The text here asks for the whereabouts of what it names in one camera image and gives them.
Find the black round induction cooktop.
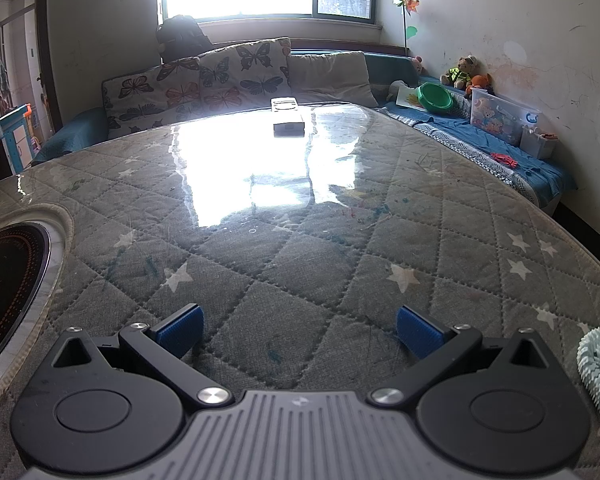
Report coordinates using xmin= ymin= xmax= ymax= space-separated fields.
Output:
xmin=0 ymin=202 xmax=76 ymax=397

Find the drawing paper sheet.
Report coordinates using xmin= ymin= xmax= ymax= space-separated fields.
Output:
xmin=394 ymin=84 xmax=426 ymax=110

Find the brown teddy bear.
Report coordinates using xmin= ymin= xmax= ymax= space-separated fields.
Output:
xmin=440 ymin=56 xmax=479 ymax=92

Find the blue toy cabinet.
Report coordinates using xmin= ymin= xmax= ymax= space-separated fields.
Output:
xmin=0 ymin=102 xmax=44 ymax=172

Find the blue sofa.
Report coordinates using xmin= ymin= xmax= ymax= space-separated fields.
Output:
xmin=32 ymin=50 xmax=579 ymax=207

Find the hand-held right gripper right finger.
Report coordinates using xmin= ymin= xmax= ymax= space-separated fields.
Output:
xmin=366 ymin=304 xmax=552 ymax=407

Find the orange fox plush toy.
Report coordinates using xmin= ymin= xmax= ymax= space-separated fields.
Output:
xmin=465 ymin=74 xmax=495 ymax=101

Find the white rectangular device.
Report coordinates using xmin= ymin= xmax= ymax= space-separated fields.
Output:
xmin=270 ymin=97 xmax=306 ymax=139

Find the butterfly print cushion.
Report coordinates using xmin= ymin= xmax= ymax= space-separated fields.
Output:
xmin=198 ymin=37 xmax=292 ymax=112
xmin=102 ymin=57 xmax=202 ymax=139

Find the grey quilted star table cover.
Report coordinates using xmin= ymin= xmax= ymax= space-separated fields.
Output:
xmin=0 ymin=101 xmax=600 ymax=480

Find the green plastic bowl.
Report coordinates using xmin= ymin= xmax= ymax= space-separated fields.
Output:
xmin=416 ymin=82 xmax=455 ymax=114

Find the white pillow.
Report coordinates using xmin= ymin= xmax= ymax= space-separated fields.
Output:
xmin=287 ymin=51 xmax=379 ymax=109

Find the small white plastic bin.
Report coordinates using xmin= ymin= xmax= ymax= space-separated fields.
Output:
xmin=520 ymin=127 xmax=559 ymax=160

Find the pale blue paper coil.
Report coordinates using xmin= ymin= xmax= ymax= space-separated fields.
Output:
xmin=577 ymin=326 xmax=600 ymax=420

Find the black backpack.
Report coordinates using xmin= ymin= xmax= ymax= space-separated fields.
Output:
xmin=156 ymin=15 xmax=214 ymax=64

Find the colourful paper pinwheel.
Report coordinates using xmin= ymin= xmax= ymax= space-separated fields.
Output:
xmin=392 ymin=0 xmax=424 ymax=57

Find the clear plastic storage bin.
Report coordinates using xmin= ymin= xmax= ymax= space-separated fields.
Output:
xmin=470 ymin=87 xmax=541 ymax=147

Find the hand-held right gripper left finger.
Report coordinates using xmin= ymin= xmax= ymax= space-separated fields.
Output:
xmin=52 ymin=303 xmax=234 ymax=407

